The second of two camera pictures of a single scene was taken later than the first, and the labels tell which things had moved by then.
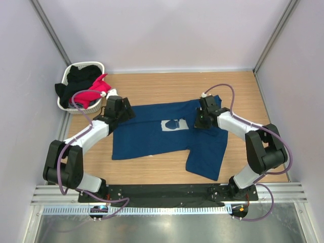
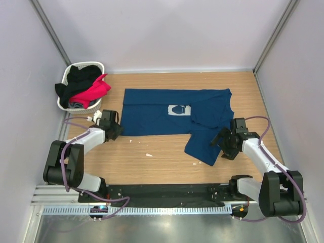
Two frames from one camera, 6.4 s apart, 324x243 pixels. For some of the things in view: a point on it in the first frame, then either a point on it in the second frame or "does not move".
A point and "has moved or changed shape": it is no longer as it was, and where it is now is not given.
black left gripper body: x=127 y=109 -> x=115 y=130
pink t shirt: x=84 y=98 does not move
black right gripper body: x=200 y=122 -> x=225 y=142
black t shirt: x=79 y=79 does not move
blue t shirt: x=171 y=129 has moved or changed shape
